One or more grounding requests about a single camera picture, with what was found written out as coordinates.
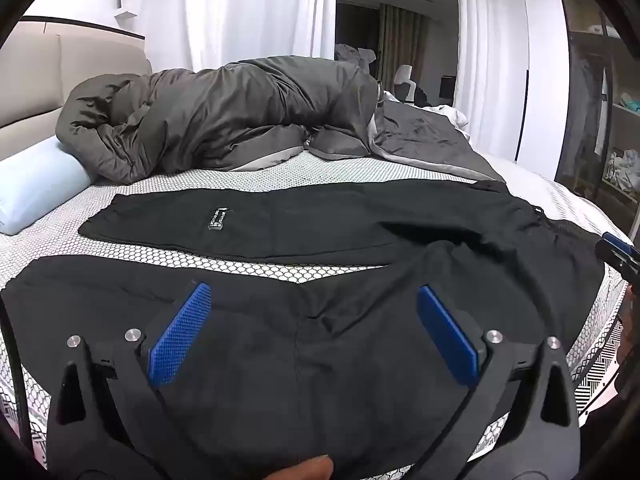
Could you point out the olive curtain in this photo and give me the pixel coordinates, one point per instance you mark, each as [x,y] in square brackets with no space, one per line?
[400,45]

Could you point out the grey duvet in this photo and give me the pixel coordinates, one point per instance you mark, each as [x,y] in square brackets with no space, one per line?
[225,115]

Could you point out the wardrobe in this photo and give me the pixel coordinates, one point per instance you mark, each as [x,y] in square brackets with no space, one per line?
[590,110]

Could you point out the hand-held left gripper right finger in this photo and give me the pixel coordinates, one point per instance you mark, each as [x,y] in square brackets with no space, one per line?
[447,335]

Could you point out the white office chair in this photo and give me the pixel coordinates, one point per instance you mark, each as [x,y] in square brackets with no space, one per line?
[404,82]

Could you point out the beige padded headboard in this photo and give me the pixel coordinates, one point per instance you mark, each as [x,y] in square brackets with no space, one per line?
[50,75]

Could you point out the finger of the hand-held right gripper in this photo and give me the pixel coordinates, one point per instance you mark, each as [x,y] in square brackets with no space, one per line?
[622,250]

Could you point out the light blue pillow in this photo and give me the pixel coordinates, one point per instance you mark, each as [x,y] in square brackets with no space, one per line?
[35,185]

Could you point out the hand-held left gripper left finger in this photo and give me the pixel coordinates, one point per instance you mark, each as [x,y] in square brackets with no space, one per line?
[180,335]

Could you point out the person's left hand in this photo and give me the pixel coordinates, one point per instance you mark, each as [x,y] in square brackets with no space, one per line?
[310,469]

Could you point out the black pants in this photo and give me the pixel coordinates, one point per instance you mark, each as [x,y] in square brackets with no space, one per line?
[360,340]

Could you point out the white crumpled blanket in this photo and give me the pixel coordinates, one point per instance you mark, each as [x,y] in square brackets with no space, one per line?
[447,117]

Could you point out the white curtain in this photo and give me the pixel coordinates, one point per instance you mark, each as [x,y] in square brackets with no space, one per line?
[485,60]
[240,10]

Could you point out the bed with hexagon patterned sheet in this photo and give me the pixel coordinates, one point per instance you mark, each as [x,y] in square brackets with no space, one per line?
[350,167]

